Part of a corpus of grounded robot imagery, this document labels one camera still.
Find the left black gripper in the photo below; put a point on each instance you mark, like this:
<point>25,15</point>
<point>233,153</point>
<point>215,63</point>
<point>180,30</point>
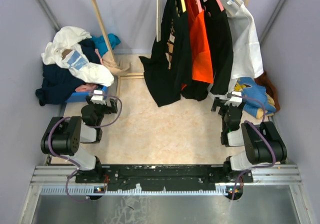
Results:
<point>113,109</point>

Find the pink garment in basket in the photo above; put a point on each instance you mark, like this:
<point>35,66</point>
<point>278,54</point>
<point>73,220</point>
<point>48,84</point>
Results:
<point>86,87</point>

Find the black printed hanging shirt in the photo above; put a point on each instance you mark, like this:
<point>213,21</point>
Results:
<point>170,64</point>

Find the white hanging shirt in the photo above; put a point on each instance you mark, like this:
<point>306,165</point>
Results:
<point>247,59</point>

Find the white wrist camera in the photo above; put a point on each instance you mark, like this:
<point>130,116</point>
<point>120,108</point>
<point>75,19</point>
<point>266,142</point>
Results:
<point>234,98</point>
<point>98,97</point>

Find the orange hanging shirt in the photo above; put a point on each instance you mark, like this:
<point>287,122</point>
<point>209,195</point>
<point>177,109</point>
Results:
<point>202,68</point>

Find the blue yellow printed garment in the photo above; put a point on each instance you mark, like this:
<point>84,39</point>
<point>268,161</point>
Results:
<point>259,101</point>

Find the blue plastic basket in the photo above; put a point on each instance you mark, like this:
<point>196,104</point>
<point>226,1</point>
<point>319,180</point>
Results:
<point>81,96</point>

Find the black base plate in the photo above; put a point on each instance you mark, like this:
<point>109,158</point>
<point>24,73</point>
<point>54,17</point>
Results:
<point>159,177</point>

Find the teal garment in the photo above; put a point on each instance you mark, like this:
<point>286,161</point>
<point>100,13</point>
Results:
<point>101,45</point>

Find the navy blue garment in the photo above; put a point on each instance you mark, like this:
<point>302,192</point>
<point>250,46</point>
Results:
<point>57,86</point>

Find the brown garment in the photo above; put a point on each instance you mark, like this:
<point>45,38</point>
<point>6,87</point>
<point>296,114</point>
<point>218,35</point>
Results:
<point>271,90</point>

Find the beige garment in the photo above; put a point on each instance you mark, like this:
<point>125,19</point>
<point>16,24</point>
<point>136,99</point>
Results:
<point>116,68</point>

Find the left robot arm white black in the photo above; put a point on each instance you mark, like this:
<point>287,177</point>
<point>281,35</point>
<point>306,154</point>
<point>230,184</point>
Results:
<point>64,135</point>

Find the wooden clothes rack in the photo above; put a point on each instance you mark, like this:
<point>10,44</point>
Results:
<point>105,35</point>

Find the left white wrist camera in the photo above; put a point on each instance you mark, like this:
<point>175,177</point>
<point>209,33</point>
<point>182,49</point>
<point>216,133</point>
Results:
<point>98,97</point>

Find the white t shirt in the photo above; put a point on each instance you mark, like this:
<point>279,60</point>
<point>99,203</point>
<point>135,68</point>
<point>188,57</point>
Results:
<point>66,52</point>

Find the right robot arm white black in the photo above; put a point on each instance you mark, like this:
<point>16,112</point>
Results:
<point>263,145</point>

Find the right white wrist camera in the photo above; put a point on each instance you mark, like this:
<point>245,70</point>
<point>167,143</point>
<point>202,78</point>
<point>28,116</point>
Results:
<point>234,98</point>

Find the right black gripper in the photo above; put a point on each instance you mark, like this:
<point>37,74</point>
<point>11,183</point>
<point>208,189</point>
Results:
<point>220,103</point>

